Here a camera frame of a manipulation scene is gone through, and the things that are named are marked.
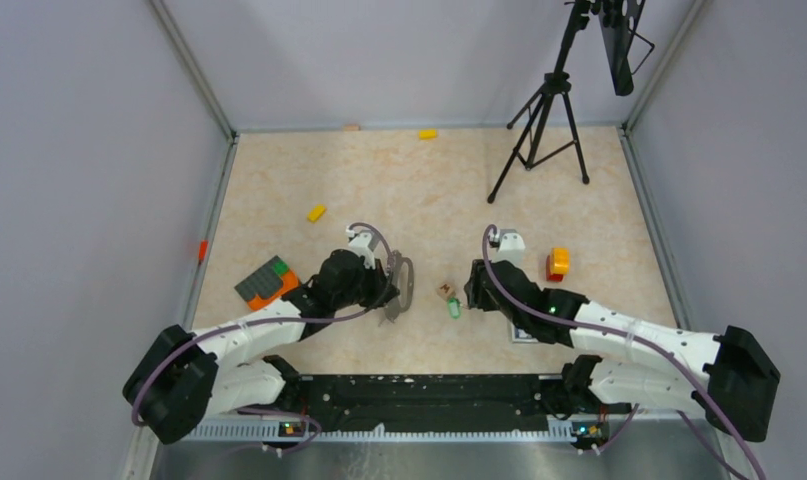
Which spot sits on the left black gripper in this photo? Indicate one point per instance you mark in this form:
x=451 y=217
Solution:
x=382 y=288

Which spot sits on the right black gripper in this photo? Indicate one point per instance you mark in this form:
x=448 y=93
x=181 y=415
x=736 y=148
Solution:
x=477 y=291

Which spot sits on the green key tag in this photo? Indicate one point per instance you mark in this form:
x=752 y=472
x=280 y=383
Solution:
x=454 y=308

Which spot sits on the metal key holder plate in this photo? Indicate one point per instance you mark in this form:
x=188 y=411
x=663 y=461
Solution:
x=403 y=279

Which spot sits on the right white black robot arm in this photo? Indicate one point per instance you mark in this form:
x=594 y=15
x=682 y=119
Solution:
x=728 y=377

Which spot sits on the orange object behind right arm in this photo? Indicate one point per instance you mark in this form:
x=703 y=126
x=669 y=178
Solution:
x=557 y=264

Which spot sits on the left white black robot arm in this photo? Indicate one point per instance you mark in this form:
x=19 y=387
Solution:
x=188 y=376

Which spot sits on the wooden letter cube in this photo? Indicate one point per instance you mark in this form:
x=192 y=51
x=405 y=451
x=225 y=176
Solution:
x=446 y=291

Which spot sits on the orange plate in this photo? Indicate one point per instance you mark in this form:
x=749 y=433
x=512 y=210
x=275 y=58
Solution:
x=289 y=280

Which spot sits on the blue playing card deck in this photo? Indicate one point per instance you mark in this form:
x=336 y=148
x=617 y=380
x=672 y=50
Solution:
x=518 y=335

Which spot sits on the yellow block centre left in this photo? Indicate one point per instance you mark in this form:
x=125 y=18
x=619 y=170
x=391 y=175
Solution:
x=316 y=213

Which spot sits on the yellow block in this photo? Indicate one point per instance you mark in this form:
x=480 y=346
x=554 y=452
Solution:
x=428 y=134
x=316 y=213

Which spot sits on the yellow block at back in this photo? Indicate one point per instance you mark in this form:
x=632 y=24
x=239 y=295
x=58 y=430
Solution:
x=428 y=134

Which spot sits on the black tripod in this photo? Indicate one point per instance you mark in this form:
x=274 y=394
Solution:
x=537 y=109

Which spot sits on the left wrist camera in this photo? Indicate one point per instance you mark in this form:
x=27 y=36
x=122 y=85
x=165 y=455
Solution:
x=362 y=241

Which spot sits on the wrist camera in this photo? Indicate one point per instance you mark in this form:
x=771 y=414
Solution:
x=509 y=247
x=362 y=241

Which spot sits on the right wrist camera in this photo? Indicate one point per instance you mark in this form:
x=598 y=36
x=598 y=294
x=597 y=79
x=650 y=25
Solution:
x=509 y=247

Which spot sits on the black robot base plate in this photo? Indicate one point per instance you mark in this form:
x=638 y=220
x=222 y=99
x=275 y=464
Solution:
x=441 y=403

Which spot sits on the orange red wall clip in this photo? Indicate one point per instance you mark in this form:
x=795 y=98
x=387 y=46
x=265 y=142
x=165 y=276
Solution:
x=202 y=250

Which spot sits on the white slotted cable duct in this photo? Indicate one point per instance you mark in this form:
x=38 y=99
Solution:
x=268 y=431

